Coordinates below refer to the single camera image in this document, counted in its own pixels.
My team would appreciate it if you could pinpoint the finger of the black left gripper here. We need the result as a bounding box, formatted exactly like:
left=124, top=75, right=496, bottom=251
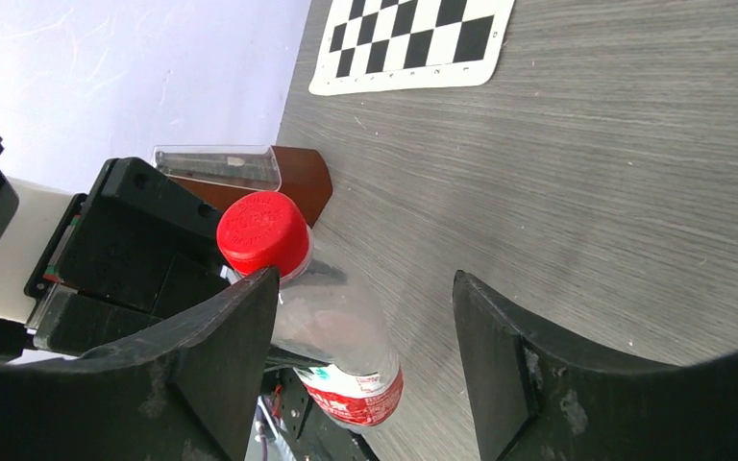
left=260, top=346, right=378, bottom=460

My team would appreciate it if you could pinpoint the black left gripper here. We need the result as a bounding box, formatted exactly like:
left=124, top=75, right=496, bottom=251
left=24, top=158, right=230, bottom=356

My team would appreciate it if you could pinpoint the red bottle cap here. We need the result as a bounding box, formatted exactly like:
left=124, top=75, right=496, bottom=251
left=216, top=191, right=310, bottom=277

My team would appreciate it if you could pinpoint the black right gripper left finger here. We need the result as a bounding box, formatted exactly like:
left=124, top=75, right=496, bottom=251
left=0, top=268, right=279, bottom=460

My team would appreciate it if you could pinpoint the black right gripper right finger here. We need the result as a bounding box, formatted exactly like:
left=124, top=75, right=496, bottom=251
left=453, top=271, right=738, bottom=460

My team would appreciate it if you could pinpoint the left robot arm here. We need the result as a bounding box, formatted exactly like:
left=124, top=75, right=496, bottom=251
left=0, top=139, right=375, bottom=460

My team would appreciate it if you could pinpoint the brown wooden metronome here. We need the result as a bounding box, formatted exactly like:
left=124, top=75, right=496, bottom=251
left=152, top=145, right=333, bottom=227

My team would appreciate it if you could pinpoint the black white chessboard mat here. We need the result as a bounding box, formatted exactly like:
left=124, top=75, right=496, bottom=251
left=308, top=0, right=514, bottom=96

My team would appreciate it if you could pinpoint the clear bottle red label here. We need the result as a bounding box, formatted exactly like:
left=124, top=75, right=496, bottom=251
left=272, top=236, right=404, bottom=432

